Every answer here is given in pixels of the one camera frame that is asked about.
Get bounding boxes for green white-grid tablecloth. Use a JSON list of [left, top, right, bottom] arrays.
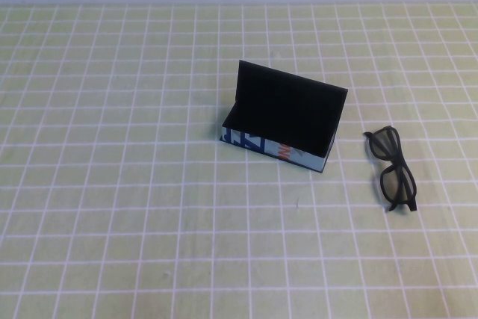
[[0, 1, 478, 319]]

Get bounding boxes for black frame glasses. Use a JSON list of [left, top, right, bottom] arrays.
[[362, 126, 418, 214]]

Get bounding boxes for black printed glasses case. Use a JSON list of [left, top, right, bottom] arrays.
[[220, 58, 349, 174]]

